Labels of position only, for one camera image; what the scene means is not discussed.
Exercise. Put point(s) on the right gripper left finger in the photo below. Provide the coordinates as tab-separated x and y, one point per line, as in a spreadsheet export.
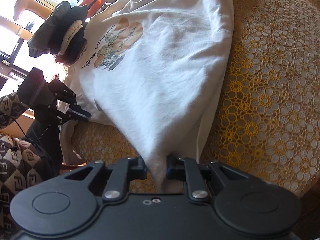
123	172

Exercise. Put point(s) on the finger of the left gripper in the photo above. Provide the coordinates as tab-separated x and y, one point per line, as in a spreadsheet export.
73	113
65	94

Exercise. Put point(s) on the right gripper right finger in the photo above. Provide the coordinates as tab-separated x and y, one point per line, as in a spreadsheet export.
187	170

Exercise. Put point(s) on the white printed sweatshirt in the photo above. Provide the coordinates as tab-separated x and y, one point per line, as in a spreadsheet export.
154	69

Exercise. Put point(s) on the patterned sleeve left forearm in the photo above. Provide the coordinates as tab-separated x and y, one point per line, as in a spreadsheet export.
10	108

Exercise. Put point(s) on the dark folded clothes pile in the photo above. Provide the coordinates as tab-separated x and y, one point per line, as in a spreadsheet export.
62	34

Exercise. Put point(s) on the round table lace cloth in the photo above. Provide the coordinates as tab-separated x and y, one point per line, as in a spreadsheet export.
267	118

